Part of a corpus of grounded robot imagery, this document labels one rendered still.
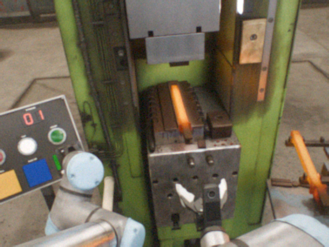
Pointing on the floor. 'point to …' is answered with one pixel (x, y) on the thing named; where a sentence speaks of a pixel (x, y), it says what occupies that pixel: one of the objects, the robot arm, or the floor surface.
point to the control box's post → (48, 193)
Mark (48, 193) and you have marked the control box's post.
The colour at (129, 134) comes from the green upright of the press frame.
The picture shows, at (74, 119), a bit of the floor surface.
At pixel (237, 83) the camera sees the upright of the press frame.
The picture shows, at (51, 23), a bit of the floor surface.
